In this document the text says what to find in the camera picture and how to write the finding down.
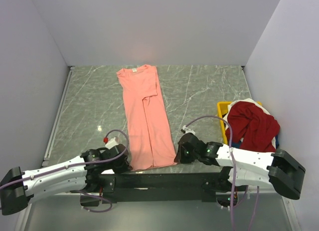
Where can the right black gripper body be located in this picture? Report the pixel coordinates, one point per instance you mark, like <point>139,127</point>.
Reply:
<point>187,157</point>

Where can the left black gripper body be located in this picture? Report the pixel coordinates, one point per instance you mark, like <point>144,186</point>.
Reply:
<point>120,167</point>

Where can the pink t shirt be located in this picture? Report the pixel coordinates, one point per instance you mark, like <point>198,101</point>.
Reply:
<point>151,144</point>

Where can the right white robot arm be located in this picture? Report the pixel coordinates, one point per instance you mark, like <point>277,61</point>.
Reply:
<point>278,170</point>

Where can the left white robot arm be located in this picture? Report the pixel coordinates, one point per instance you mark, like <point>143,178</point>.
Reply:
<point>20,188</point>

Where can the black base beam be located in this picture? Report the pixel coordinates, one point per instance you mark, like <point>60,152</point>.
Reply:
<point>160,187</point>

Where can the blue t shirt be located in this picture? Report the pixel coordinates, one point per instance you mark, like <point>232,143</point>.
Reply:
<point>238,144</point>

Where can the yellow plastic bin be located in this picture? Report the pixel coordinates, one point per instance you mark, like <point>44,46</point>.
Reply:
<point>222,110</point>

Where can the red t shirt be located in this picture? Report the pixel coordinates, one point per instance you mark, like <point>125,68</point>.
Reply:
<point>251,126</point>

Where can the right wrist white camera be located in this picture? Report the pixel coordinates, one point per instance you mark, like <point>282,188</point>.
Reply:
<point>186,130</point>

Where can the wrist white camera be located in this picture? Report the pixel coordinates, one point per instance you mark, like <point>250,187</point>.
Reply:
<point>110,143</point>
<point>186,130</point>

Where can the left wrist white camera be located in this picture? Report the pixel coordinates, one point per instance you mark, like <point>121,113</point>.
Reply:
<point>110,143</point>

